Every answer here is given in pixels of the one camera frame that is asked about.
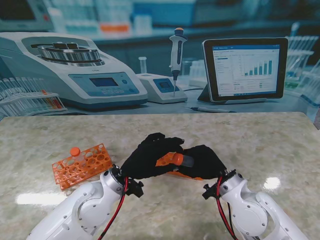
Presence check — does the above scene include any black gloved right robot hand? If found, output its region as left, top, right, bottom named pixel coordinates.
left=173, top=144, right=227, bottom=181

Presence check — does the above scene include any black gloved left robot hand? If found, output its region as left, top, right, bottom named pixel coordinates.
left=120, top=133, right=185, bottom=180

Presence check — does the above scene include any orange test tube rack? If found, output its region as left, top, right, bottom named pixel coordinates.
left=154, top=151, right=204, bottom=181
left=51, top=143, right=114, bottom=192

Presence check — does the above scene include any printed laboratory backdrop poster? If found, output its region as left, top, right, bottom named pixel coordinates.
left=0, top=0, right=320, bottom=118

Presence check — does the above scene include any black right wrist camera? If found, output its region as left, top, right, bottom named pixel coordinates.
left=202, top=183, right=220, bottom=200

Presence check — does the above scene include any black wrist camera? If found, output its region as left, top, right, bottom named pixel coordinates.
left=202, top=183, right=220, bottom=200
left=125, top=179, right=145, bottom=198

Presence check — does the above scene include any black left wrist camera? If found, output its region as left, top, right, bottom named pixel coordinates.
left=125, top=179, right=145, bottom=198

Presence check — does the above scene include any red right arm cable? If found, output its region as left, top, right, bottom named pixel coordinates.
left=216, top=176, right=238, bottom=240

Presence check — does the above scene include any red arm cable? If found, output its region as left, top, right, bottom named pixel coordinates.
left=97, top=176, right=129, bottom=240
left=216, top=176, right=238, bottom=240

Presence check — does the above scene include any red left arm cable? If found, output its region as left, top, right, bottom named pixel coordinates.
left=97, top=176, right=129, bottom=240

